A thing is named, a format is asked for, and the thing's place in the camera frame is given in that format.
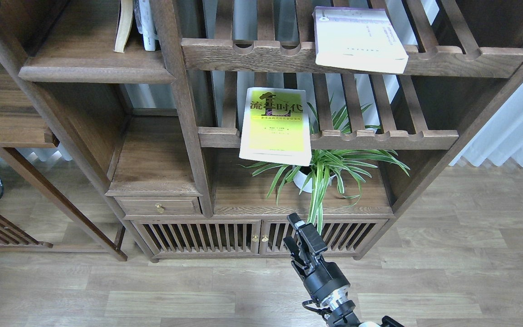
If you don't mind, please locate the white plant pot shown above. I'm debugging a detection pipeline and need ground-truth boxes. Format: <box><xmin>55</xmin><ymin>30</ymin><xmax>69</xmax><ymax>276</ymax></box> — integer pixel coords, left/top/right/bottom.
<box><xmin>292</xmin><ymin>165</ymin><xmax>336</xmax><ymax>193</ymax></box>

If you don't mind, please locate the upright cream paged book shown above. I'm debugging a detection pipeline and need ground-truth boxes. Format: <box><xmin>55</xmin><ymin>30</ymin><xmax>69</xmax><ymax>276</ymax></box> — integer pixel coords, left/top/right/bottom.
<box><xmin>114</xmin><ymin>0</ymin><xmax>134</xmax><ymax>53</ymax></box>

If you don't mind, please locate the brass drawer knob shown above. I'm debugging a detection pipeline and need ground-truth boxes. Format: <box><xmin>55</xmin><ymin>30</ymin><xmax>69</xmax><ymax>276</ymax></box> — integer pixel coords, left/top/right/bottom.
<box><xmin>154</xmin><ymin>203</ymin><xmax>165</xmax><ymax>213</ymax></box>

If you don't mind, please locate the white purple cover book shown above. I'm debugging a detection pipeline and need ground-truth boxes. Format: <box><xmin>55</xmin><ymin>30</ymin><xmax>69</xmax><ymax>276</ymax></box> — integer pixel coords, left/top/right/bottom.
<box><xmin>313</xmin><ymin>6</ymin><xmax>409</xmax><ymax>74</ymax></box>

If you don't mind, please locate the dark wooden bookshelf unit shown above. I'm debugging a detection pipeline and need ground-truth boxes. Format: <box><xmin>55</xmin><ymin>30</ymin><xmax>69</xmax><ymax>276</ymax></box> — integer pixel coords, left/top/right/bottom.
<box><xmin>0</xmin><ymin>0</ymin><xmax>523</xmax><ymax>261</ymax></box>

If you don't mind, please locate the yellow green cover book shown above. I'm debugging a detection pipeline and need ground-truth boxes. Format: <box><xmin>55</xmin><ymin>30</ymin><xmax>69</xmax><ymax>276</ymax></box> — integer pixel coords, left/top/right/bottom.
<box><xmin>239</xmin><ymin>87</ymin><xmax>311</xmax><ymax>166</ymax></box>

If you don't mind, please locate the upright white book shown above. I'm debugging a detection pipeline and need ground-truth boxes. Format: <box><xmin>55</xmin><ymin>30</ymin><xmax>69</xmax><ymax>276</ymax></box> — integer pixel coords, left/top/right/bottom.
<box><xmin>134</xmin><ymin>0</ymin><xmax>158</xmax><ymax>51</ymax></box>

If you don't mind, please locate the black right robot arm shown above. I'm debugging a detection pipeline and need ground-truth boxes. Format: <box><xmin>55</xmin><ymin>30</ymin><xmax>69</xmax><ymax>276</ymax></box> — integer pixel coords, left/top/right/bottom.
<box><xmin>283</xmin><ymin>213</ymin><xmax>378</xmax><ymax>327</ymax></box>

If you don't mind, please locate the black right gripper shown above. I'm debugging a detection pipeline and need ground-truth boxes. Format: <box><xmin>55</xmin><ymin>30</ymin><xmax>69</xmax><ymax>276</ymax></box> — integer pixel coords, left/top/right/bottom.
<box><xmin>283</xmin><ymin>213</ymin><xmax>350</xmax><ymax>307</ymax></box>

